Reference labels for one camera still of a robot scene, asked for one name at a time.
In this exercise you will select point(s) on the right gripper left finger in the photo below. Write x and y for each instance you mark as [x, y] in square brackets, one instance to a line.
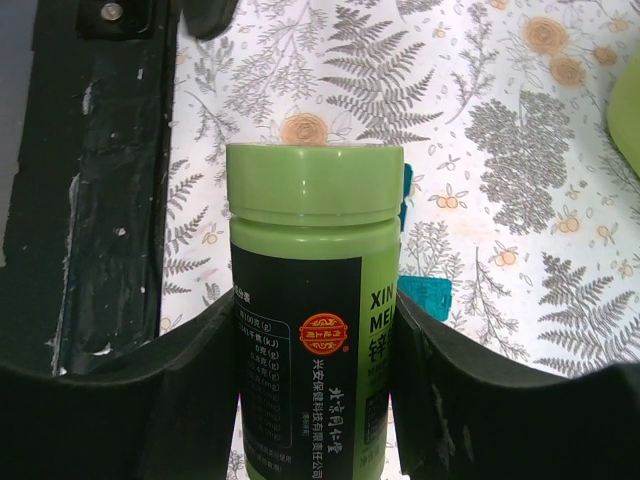
[163, 411]

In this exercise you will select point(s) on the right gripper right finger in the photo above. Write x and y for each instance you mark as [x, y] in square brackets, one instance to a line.
[464, 412]

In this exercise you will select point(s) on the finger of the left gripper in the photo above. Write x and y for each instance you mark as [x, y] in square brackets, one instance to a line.
[207, 19]

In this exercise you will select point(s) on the teal weekly pill organizer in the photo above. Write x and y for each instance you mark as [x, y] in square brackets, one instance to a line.
[433, 295]

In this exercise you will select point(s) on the green pill bottle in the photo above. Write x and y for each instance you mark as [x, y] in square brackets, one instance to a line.
[315, 245]

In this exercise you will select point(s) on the floral table mat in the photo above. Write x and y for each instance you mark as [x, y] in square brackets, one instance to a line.
[515, 194]

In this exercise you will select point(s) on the green plastic basket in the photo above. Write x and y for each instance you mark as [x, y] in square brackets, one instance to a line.
[623, 113]

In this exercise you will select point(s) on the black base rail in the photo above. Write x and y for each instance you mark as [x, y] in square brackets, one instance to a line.
[81, 278]

